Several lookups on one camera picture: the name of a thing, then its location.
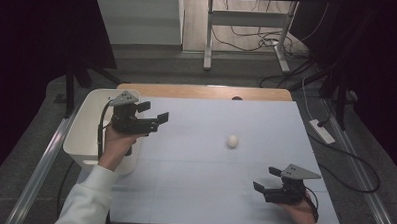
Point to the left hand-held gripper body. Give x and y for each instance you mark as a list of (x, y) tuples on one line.
[(129, 118)]

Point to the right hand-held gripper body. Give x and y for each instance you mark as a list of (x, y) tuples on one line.
[(289, 190)]

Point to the white plastic bin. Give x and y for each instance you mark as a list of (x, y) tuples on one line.
[(85, 131)]

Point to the white ping pong ball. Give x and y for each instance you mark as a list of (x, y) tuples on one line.
[(232, 141)]

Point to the person's right hand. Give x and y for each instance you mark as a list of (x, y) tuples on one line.
[(299, 214)]

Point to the person's left hand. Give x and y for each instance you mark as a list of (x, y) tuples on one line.
[(117, 147)]

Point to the white power strip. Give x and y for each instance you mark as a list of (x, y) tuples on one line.
[(322, 131)]

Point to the black tripod stand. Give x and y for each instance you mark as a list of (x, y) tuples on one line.
[(70, 87), (340, 97)]

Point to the pale blue table mat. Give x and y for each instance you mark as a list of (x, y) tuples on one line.
[(190, 178)]

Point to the white cabinet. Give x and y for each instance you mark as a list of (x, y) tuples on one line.
[(139, 20)]

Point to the aluminium floor rail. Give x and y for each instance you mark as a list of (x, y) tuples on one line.
[(37, 173), (367, 184)]

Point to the white metal stand frame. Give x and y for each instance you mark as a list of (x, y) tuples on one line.
[(246, 18)]

